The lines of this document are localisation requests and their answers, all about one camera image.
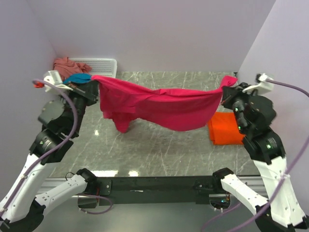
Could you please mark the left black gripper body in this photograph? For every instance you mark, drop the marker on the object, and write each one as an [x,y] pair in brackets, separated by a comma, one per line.
[81,96]

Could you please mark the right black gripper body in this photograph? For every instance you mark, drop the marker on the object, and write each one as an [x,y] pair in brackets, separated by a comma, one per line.
[236,99]

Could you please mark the magenta t-shirt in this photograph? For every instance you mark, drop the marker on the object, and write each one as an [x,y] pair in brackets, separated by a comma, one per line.
[173,108]

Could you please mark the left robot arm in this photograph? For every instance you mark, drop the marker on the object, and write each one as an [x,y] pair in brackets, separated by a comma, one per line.
[23,208]

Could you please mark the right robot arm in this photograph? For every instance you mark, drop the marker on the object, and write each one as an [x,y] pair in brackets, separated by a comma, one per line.
[280,210]

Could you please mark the teal blue t-shirt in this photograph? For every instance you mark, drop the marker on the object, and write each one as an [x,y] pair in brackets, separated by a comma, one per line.
[78,78]

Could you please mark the folded orange t-shirt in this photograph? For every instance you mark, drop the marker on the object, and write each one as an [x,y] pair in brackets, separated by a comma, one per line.
[223,129]

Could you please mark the white plastic basket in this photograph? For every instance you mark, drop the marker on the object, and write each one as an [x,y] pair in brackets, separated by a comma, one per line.
[100,66]

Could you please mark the salmon pink t-shirt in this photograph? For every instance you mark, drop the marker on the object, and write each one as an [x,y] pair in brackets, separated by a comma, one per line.
[67,67]

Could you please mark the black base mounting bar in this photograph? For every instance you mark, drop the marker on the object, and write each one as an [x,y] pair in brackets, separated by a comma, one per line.
[163,189]

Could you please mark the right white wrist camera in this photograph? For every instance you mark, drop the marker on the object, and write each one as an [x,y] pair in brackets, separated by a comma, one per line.
[262,86]

